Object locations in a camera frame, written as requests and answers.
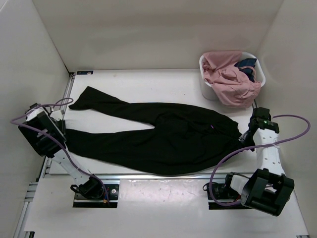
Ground black trousers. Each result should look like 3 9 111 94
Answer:
65 87 242 176

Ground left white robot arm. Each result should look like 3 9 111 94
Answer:
11 103 108 201

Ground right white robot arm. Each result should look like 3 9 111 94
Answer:
222 107 295 217

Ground pink garment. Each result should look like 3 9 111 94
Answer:
203 51 261 108

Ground blue white label sticker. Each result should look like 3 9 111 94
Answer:
76 70 94 75

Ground white plastic basket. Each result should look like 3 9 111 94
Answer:
199 52 266 101

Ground dark blue garment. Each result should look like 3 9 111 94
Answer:
234 58 257 82

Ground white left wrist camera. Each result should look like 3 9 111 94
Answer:
50 110 64 121

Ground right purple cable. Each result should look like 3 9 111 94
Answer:
209 114 311 206

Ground purple cable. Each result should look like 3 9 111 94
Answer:
209 114 311 206
10 98 111 203

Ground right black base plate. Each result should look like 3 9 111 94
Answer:
203 182 250 210

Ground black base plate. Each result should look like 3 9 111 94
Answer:
203 182 250 210
73 180 120 209

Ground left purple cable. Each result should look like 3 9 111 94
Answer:
10 98 111 203

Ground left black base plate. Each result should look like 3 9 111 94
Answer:
73 180 120 209

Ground aluminium frame rail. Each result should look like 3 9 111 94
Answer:
41 173 227 180

